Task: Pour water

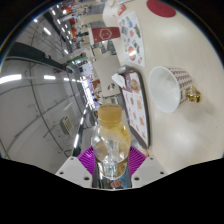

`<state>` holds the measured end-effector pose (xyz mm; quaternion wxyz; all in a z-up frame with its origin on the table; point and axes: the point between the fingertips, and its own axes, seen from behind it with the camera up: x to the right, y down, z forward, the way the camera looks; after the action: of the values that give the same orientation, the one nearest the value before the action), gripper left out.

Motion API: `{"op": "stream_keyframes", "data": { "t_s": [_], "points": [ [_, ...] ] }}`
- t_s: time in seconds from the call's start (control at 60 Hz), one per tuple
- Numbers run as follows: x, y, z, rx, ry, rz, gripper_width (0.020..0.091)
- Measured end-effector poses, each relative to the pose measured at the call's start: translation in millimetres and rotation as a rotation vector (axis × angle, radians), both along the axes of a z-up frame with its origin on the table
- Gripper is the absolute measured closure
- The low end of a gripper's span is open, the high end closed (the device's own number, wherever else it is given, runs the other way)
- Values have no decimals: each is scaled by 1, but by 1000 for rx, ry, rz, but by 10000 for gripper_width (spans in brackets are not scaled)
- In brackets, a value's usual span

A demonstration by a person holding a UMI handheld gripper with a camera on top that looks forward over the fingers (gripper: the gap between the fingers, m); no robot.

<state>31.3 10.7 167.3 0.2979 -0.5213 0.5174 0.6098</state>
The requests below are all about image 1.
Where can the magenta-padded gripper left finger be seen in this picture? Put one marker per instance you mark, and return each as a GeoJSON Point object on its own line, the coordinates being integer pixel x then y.
{"type": "Point", "coordinates": [86, 161]}

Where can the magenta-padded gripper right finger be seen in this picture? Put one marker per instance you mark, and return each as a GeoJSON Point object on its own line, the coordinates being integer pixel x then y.
{"type": "Point", "coordinates": [138, 161]}

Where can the clear bottle with yellow drink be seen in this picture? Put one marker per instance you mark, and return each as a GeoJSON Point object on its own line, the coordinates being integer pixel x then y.
{"type": "Point", "coordinates": [110, 143]}

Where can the ceiling air conditioner unit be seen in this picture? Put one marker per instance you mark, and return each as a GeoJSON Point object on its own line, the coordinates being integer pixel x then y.
{"type": "Point", "coordinates": [66, 124]}

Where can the white paper napkin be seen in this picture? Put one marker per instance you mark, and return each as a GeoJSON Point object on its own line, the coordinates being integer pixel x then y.
{"type": "Point", "coordinates": [118, 80]}

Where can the beige chair with round hole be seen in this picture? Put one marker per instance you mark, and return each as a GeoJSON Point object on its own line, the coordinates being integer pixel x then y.
{"type": "Point", "coordinates": [104, 71]}

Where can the ceiling lights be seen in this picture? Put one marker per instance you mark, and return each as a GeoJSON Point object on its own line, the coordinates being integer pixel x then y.
{"type": "Point", "coordinates": [10, 79]}

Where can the colourful sticker sheet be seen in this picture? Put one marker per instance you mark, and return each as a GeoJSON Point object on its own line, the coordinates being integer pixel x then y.
{"type": "Point", "coordinates": [132, 38]}

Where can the red paper cup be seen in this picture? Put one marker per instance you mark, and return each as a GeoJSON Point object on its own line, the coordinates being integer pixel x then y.
{"type": "Point", "coordinates": [106, 34]}

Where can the small red sauce packet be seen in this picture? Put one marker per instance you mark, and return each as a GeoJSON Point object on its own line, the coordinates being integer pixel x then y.
{"type": "Point", "coordinates": [121, 10]}

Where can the flat round red coaster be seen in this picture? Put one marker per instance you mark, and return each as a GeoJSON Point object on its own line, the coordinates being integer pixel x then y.
{"type": "Point", "coordinates": [160, 8]}

